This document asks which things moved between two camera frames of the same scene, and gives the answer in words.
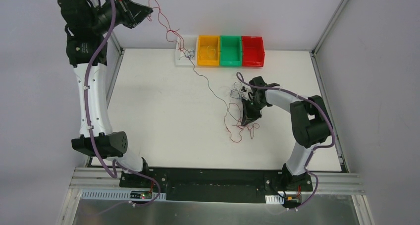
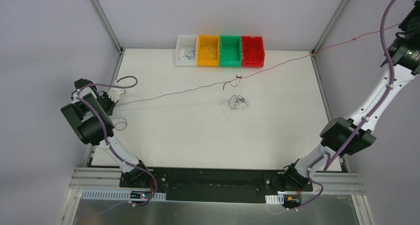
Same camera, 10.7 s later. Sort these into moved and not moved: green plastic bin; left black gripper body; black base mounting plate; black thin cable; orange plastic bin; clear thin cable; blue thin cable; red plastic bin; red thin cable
Moved: red thin cable; left black gripper body; black thin cable
Not moved: green plastic bin; blue thin cable; black base mounting plate; red plastic bin; clear thin cable; orange plastic bin
